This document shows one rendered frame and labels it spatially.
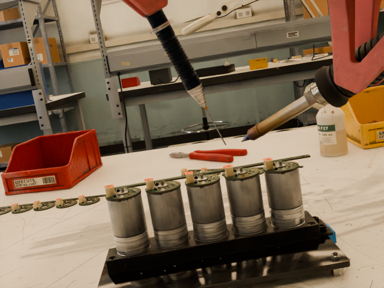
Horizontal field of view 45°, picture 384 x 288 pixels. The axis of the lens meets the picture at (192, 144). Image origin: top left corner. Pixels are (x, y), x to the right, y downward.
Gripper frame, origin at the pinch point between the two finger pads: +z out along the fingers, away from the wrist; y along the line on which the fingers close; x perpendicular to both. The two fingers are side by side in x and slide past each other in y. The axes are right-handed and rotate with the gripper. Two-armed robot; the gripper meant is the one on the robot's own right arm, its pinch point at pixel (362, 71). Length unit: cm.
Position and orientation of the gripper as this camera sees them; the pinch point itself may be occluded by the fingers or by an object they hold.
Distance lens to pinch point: 26.2
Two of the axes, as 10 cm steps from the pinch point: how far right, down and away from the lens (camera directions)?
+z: -2.1, 8.4, 5.0
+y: -6.6, 2.5, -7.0
